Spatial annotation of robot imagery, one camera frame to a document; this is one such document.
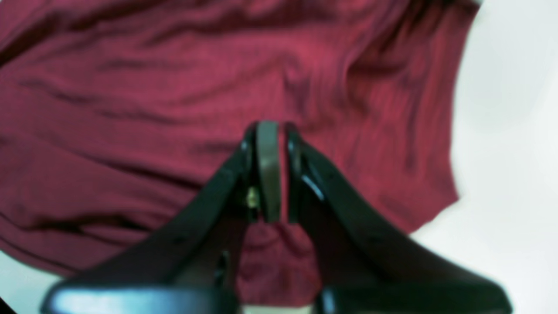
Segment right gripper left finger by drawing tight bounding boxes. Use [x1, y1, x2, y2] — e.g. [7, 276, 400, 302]
[41, 121, 282, 314]

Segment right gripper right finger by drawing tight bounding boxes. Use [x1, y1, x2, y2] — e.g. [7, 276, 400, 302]
[285, 124, 512, 314]

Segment dark red t-shirt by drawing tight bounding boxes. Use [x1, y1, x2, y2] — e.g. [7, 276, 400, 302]
[0, 0, 482, 308]

